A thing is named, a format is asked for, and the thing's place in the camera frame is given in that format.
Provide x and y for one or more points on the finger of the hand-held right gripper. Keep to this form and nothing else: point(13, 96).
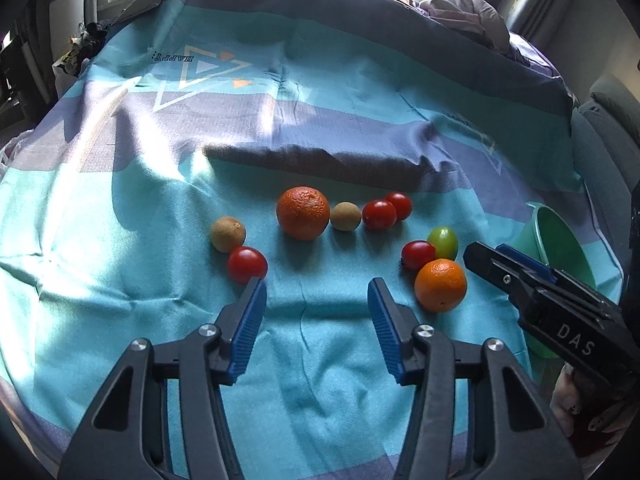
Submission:
point(487, 260)
point(525, 260)

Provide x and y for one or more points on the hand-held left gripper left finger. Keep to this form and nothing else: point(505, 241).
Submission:
point(247, 330)

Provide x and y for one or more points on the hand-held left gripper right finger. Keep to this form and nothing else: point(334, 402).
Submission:
point(385, 330)

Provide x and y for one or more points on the green plastic bowl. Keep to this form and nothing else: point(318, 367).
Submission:
point(550, 240)

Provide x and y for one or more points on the green cherry tomato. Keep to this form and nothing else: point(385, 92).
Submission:
point(444, 241)

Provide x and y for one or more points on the small bright orange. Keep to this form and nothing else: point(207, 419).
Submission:
point(440, 285)

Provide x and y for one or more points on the red cherry tomato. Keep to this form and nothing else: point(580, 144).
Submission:
point(403, 203)
point(246, 265)
point(417, 255)
point(379, 215)

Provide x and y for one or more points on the brown kiwi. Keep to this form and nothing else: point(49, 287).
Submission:
point(227, 233)
point(346, 216)

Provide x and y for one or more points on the large dark orange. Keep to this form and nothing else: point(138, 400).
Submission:
point(302, 212)

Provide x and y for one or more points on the person's right hand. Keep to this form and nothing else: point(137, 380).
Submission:
point(565, 392)

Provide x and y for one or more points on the teal purple printed bedsheet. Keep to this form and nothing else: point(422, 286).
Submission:
point(320, 110)

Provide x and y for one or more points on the crumpled pale cloth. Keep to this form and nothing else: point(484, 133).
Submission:
point(465, 15)

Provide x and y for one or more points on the dark clutter pile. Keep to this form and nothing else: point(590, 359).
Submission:
point(80, 47)

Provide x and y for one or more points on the white appliance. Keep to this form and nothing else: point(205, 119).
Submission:
point(67, 12)

